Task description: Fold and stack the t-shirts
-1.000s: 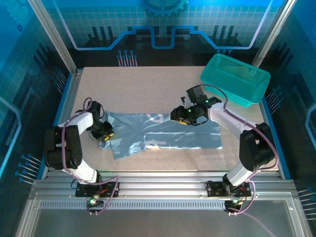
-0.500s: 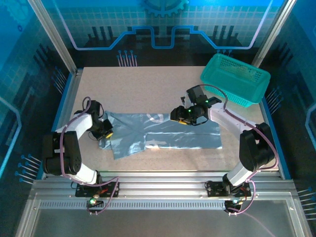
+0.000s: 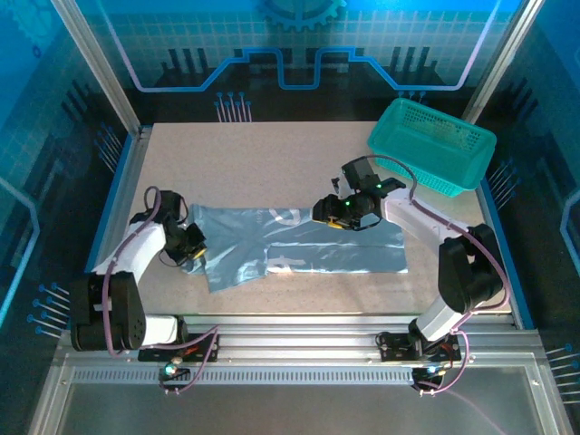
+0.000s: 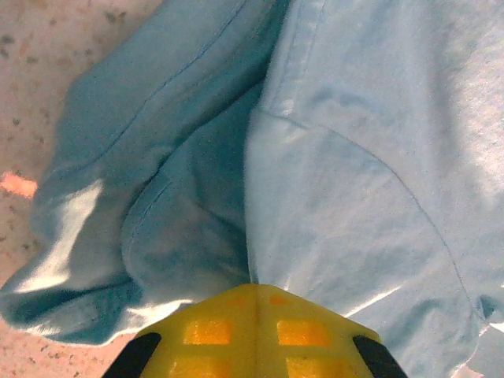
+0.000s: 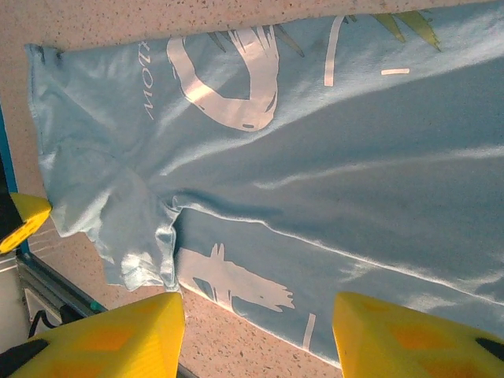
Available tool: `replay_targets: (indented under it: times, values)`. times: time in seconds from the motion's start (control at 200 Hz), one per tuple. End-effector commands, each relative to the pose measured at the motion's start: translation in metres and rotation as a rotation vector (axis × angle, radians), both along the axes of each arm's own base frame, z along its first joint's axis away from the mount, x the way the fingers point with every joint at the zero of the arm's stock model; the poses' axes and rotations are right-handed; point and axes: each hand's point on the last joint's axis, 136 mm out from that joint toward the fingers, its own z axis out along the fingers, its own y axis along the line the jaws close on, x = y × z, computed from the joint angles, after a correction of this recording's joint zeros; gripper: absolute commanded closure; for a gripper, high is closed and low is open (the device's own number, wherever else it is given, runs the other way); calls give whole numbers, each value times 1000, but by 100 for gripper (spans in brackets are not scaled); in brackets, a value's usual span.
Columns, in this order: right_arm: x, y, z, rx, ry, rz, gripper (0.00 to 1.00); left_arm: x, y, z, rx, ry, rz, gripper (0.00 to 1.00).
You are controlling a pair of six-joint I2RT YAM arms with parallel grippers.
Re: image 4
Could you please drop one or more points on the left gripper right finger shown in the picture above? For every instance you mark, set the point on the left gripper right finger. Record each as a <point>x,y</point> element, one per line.
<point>311,342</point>

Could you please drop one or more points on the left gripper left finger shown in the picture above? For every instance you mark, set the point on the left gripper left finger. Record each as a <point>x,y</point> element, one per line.
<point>204,338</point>

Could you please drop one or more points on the grey-blue t-shirt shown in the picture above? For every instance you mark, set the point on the grey-blue t-shirt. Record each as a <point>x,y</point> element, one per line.
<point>354,157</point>

